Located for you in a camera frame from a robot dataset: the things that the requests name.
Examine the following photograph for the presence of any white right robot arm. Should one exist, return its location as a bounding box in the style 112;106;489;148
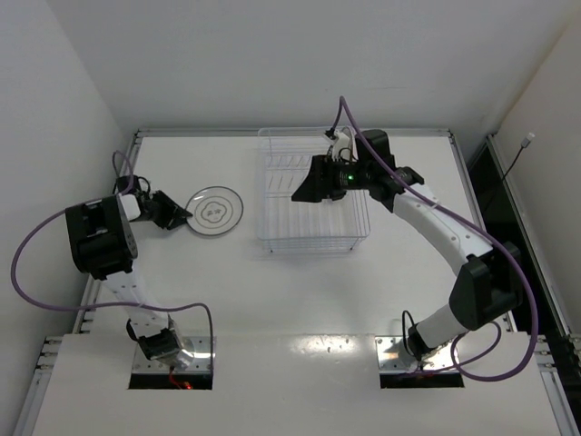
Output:
291;129;523;361

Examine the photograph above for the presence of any aluminium table frame rail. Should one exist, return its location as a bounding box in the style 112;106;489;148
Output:
10;134;137;435

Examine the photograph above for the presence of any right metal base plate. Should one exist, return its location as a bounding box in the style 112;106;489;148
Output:
374;336;455;375

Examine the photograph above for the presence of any black cable white plug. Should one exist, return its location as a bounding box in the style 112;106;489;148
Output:
483;132;536;213

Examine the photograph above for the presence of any white plate teal rim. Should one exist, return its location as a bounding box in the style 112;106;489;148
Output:
186;186;244;237

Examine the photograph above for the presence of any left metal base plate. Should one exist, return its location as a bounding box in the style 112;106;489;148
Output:
132;336;215;375

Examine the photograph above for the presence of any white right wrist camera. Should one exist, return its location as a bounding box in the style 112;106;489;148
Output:
324;129;354;162

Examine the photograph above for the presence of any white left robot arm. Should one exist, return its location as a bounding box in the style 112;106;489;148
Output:
65;175;192;368

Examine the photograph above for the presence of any metal base plate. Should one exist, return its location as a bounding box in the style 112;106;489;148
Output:
132;336;215;375
374;336;455;375

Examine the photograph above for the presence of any white wire dish rack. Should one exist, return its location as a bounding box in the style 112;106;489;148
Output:
255;127;370;254

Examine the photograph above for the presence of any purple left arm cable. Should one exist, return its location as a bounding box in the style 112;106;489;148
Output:
10;151;214;360

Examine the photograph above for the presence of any white plate orange sunburst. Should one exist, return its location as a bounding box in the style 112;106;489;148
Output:
340;125;357;153

